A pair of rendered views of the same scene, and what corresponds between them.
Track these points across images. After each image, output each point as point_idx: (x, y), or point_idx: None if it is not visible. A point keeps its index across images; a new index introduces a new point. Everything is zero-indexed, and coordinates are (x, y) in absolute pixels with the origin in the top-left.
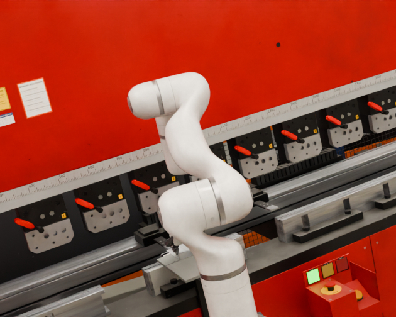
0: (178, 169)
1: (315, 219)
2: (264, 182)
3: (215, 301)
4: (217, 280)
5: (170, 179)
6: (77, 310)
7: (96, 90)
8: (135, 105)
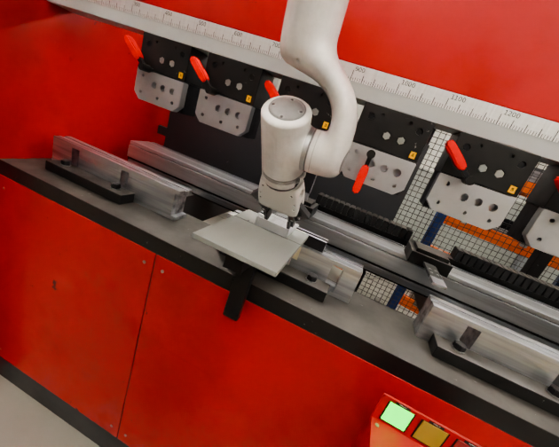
0: (286, 40)
1: (487, 348)
2: (465, 262)
3: None
4: None
5: (320, 123)
6: (148, 190)
7: None
8: None
